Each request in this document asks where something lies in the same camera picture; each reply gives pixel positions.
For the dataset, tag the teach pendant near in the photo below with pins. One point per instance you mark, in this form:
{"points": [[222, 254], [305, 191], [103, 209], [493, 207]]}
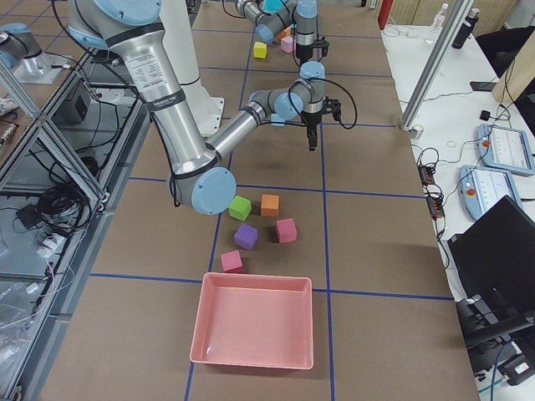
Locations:
{"points": [[482, 187]]}

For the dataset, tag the green foam block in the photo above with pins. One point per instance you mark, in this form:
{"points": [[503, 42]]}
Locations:
{"points": [[240, 208]]}

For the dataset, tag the clear sanitizer bottle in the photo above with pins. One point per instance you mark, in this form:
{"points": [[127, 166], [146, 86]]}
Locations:
{"points": [[439, 19]]}

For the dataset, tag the black water bottle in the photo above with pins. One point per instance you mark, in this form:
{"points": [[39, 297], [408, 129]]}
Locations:
{"points": [[466, 28]]}

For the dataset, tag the pink foam block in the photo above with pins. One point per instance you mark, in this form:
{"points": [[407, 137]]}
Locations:
{"points": [[287, 44]]}

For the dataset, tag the red foam block far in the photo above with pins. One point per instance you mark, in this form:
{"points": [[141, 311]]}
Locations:
{"points": [[232, 262]]}

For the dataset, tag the teach pendant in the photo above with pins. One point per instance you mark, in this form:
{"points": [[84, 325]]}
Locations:
{"points": [[505, 148], [482, 187]]}

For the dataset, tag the light blue block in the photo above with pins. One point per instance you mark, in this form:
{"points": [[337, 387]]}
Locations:
{"points": [[276, 120]]}

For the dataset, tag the teach pendant far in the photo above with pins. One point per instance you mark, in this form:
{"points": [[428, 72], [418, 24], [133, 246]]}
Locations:
{"points": [[505, 148]]}

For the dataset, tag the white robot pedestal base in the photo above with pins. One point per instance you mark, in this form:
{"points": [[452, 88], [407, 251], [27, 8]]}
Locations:
{"points": [[196, 83]]}

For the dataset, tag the orange foam block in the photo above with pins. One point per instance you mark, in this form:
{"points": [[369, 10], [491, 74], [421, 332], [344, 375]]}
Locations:
{"points": [[270, 205], [285, 33]]}

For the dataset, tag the red foam block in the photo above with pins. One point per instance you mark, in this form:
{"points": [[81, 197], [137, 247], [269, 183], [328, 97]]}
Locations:
{"points": [[232, 262], [286, 230]]}

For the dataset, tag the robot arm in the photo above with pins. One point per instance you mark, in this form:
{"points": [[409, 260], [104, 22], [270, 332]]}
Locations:
{"points": [[301, 14], [155, 42]]}

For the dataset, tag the orange foam block left side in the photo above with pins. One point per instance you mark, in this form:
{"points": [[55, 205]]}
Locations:
{"points": [[285, 33]]}

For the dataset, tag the yellow foam block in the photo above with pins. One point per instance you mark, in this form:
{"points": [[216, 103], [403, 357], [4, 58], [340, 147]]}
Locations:
{"points": [[259, 50]]}

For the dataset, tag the cyan plastic bin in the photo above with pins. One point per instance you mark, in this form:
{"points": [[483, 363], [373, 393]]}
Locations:
{"points": [[271, 6]]}

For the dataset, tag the aluminium frame post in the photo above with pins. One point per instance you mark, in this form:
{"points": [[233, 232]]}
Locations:
{"points": [[441, 43]]}

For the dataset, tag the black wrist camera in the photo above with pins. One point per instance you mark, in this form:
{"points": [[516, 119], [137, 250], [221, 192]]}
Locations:
{"points": [[333, 107], [322, 45]]}

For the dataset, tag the purple foam block right side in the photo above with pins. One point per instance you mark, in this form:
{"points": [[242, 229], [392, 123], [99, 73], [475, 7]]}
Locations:
{"points": [[246, 236]]}

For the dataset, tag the pink plastic bin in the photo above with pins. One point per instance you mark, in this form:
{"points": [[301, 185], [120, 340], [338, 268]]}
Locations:
{"points": [[254, 321]]}

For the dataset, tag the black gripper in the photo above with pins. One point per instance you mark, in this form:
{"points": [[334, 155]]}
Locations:
{"points": [[303, 53], [311, 121]]}

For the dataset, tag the black laptop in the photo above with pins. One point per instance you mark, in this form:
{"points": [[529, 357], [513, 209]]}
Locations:
{"points": [[496, 255]]}

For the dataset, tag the orange foam block right side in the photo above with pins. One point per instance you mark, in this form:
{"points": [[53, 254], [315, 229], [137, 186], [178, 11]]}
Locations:
{"points": [[270, 205]]}

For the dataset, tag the black phone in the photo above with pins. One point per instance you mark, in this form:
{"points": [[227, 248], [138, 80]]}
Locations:
{"points": [[478, 86]]}

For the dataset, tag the red foam block near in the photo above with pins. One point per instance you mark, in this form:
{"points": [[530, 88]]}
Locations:
{"points": [[286, 230]]}

